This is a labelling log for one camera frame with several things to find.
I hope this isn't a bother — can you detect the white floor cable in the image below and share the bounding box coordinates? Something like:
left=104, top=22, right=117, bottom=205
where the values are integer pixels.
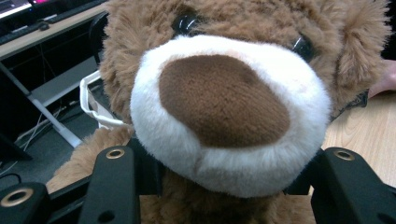
left=13, top=105, right=69, bottom=151

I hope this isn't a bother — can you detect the black keyboard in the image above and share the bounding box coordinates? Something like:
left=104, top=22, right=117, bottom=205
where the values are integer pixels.
left=46, top=0, right=107, bottom=25
left=0, top=23, right=42, bottom=47

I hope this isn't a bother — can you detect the wooden desk top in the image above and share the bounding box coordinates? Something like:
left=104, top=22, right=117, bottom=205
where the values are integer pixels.
left=0, top=2, right=109, bottom=62

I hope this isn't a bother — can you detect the white desk frame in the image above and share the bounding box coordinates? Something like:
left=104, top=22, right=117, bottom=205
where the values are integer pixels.
left=0, top=55, right=101, bottom=149

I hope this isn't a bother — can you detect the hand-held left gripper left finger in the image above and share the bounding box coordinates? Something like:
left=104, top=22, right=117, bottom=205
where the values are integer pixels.
left=78, top=138, right=163, bottom=224

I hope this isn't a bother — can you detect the monitor screen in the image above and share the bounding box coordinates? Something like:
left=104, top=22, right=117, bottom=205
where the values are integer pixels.
left=0, top=0, right=33, bottom=21

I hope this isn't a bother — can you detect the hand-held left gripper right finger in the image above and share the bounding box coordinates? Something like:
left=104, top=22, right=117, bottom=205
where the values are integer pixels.
left=284, top=147, right=396, bottom=224

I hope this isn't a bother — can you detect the brown teddy bear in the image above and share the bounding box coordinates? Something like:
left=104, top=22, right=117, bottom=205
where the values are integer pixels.
left=46, top=0, right=394, bottom=224

